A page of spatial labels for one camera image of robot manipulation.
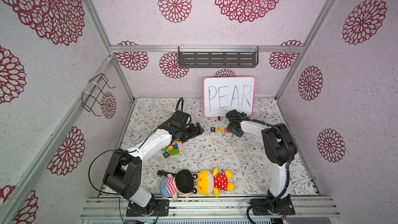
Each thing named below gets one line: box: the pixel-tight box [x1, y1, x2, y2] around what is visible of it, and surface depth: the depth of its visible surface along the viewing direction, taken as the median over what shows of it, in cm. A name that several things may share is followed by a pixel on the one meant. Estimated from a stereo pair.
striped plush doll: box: [157, 169, 195, 201], surface depth 76 cm
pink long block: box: [177, 141, 184, 152], surface depth 96 cm
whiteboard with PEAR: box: [203, 76, 255, 118], surface depth 105 cm
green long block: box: [168, 148, 180, 157], surface depth 94 cm
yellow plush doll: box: [191, 168, 235, 198], surface depth 77 cm
